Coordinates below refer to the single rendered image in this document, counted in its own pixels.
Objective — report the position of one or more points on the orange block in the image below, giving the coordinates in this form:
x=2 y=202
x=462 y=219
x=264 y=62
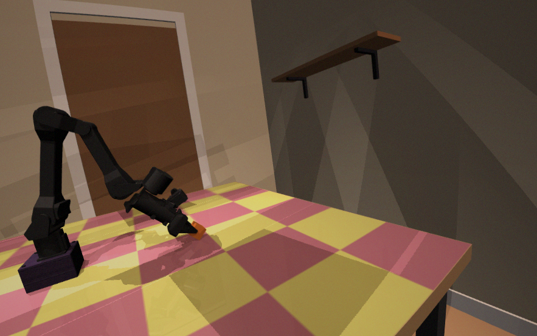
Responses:
x=200 y=228

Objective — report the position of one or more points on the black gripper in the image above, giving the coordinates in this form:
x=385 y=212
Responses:
x=178 y=222

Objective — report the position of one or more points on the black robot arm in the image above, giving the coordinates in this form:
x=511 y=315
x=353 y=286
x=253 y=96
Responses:
x=51 y=209

